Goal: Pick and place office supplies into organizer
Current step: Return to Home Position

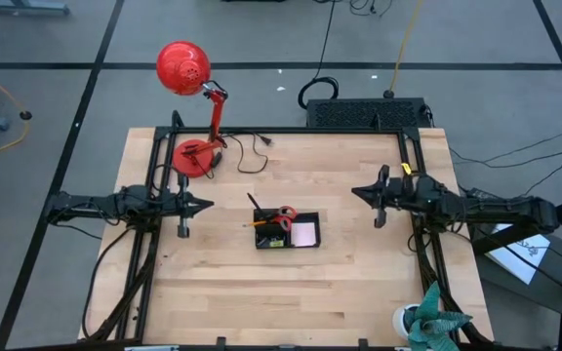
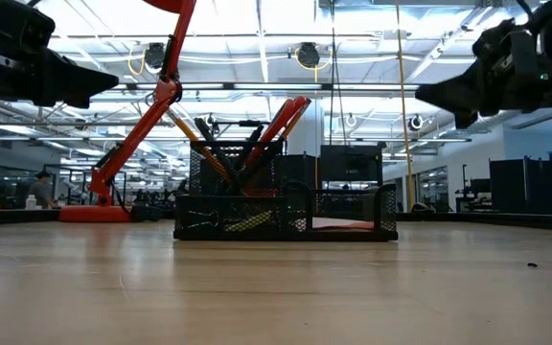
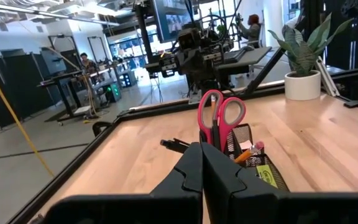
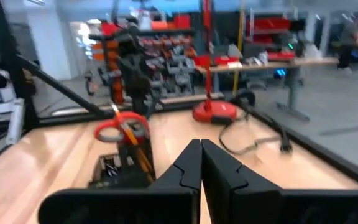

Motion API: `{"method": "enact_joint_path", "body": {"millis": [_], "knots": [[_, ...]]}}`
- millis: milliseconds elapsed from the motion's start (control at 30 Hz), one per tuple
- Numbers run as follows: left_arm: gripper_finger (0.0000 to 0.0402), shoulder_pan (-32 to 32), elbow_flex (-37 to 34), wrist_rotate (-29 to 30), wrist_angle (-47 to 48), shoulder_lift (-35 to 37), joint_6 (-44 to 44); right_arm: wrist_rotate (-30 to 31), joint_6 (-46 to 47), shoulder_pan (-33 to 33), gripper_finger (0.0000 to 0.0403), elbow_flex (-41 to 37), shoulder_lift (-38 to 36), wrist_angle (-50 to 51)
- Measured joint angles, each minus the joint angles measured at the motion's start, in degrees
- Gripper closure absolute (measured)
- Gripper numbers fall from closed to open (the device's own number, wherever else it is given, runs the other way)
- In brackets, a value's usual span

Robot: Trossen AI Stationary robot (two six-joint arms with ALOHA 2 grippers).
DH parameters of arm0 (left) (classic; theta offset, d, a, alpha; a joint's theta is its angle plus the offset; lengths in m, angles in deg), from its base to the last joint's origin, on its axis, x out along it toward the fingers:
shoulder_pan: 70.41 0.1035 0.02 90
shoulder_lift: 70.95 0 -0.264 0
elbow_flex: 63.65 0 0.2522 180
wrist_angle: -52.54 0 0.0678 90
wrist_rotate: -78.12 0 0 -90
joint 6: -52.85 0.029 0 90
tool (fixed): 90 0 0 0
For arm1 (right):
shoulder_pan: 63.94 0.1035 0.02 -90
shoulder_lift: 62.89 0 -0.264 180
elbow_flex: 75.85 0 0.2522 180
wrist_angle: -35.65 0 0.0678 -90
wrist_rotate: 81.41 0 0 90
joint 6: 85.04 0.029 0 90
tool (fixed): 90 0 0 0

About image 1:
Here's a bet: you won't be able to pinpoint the black mesh desk organizer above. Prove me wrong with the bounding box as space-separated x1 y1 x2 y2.
253 208 322 251

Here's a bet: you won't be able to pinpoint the black pen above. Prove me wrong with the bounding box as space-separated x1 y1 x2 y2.
246 192 264 221

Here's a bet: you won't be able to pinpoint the snake plant in white pot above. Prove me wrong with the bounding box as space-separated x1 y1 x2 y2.
391 281 474 351

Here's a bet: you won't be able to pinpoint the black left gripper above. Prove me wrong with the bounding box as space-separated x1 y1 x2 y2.
162 174 216 240

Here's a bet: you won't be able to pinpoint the black table frame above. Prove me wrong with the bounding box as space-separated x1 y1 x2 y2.
78 109 496 351

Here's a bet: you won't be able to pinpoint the black lamp power cord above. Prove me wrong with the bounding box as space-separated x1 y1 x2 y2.
201 131 274 180

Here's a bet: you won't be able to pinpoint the black floor cables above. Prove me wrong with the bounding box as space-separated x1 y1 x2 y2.
449 124 562 196

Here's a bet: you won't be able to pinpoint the yellow hanging cable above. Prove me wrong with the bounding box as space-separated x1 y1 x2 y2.
381 0 426 100

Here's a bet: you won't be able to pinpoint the black computer case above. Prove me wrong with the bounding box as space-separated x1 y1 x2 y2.
304 97 432 130

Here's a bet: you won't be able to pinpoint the pink sticky note pad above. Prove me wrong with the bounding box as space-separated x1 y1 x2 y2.
291 222 318 248

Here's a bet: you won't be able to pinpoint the orange pencil with eraser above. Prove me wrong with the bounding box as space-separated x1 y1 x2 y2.
242 218 283 229

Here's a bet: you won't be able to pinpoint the grey furniture base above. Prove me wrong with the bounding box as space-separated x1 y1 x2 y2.
0 0 71 17

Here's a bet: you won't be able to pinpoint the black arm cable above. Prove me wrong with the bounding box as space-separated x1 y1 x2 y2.
80 224 139 341

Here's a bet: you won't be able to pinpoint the white paper sheet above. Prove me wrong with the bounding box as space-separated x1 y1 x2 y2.
483 220 552 287

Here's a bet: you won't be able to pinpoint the black hanging cable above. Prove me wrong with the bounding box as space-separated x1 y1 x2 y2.
297 0 341 110

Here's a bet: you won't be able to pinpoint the red-handled scissors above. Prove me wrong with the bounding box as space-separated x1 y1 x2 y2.
260 205 299 234

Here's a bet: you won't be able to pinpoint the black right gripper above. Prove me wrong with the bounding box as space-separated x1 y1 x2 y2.
351 164 415 230

